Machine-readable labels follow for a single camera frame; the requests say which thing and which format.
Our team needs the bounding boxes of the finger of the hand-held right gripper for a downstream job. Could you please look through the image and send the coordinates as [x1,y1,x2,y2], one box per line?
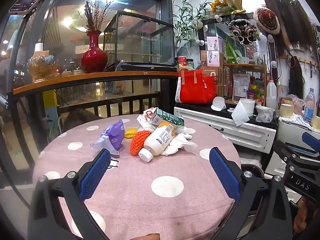
[274,139,320,173]
[301,131,320,155]

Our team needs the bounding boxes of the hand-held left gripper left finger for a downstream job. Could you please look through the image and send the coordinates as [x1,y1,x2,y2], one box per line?
[27,149,112,240]

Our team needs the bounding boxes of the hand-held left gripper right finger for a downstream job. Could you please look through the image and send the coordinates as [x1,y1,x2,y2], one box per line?
[209,147,293,240]

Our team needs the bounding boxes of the purple plastic bag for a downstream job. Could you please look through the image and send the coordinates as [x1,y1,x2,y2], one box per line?
[90,119,125,158]

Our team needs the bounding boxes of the orange foam fruit net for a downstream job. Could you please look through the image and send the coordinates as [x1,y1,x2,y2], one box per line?
[130,130,152,155]

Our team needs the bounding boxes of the yellow foam fruit net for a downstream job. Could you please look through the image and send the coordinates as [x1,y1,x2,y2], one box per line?
[124,127,138,139]

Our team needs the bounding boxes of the person's right hand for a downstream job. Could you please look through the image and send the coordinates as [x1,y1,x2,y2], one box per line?
[293,197,316,233]

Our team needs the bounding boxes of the person's left hand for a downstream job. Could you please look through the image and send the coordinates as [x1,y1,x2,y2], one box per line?
[136,233,160,240]

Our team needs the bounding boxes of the clear water bottle blue label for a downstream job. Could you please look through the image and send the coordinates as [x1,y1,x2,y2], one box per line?
[303,88,316,124]

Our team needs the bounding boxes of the beige paper bowl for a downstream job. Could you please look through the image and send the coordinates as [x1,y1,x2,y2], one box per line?
[279,103,294,118]

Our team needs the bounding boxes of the clear plastic bag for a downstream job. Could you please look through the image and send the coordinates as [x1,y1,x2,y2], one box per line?
[255,105,275,123]

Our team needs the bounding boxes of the white cabinet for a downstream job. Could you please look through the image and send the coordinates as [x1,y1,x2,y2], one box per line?
[174,102,277,154]

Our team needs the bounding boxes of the crumpled white tissue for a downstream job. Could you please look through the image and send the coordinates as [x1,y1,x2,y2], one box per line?
[160,126,198,155]

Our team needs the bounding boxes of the brown hair mass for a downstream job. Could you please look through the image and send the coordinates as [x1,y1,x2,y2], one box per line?
[62,109,103,133]

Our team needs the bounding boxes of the translucent jug red cap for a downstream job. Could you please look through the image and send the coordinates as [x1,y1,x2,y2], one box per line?
[266,78,277,110]

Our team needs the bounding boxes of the black wig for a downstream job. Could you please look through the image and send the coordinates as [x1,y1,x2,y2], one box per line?
[289,56,307,98]

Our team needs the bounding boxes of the white paper cup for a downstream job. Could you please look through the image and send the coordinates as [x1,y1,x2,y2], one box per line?
[211,96,227,111]

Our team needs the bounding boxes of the black railing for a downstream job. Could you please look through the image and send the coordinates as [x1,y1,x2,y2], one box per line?
[59,92,162,117]

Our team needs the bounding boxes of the white drink bottle yellow label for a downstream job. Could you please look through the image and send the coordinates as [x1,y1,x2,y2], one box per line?
[138,122,176,162]

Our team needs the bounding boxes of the white plastic bag red print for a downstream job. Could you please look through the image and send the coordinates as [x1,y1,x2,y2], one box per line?
[137,107,160,132]

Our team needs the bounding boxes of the green milk carton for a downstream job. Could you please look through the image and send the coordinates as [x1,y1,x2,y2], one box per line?
[151,108,185,128]

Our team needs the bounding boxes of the brown food pouch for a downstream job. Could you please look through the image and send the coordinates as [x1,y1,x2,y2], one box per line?
[232,74,251,103]

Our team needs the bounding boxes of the yellow signboard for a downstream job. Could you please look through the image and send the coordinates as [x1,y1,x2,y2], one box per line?
[42,90,59,124]

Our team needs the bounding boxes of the red tote bag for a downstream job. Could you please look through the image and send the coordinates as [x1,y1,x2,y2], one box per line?
[175,66,217,105]

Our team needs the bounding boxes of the wooden shelf rack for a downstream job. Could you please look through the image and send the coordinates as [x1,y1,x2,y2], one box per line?
[220,55,267,104]

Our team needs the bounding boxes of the wooden counter ledge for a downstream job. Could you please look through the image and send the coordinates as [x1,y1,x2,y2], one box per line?
[12,70,179,95]

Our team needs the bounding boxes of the orange cardboard box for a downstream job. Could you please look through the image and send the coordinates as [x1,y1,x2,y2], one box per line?
[202,67,222,80]

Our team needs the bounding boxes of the pink cardboard box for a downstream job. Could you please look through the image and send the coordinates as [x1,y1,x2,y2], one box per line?
[206,36,223,52]
[200,50,220,67]

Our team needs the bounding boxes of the red ceramic vase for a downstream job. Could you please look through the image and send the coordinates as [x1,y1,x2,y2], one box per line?
[81,30,108,74]

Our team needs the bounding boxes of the red lid jar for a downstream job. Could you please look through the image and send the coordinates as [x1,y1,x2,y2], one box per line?
[177,56,188,72]

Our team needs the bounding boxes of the golden lotus ornament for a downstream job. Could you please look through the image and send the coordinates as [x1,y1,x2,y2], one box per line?
[27,54,60,83]

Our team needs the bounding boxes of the row of hanging hair extensions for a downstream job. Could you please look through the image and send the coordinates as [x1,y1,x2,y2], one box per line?
[260,0,320,58]

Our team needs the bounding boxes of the ornate beaded headpiece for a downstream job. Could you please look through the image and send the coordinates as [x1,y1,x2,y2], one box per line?
[228,19,260,45]

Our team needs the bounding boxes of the red embroidered hat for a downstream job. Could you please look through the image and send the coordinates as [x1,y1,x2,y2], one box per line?
[253,7,280,35]

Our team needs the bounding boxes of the vanity mirror with bulbs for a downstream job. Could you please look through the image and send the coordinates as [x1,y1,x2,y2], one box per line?
[192,12,254,65]

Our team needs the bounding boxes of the glass display case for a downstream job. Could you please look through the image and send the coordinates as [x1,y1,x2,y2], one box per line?
[103,10,175,67]

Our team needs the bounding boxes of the green leafy plant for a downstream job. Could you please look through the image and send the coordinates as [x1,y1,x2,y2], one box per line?
[172,0,215,48]

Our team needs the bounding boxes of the dried flower branches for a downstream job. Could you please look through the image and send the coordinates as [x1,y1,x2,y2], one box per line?
[79,0,115,32]

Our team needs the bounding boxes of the sunflower bouquet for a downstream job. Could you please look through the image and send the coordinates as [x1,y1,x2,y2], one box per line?
[210,0,247,15]

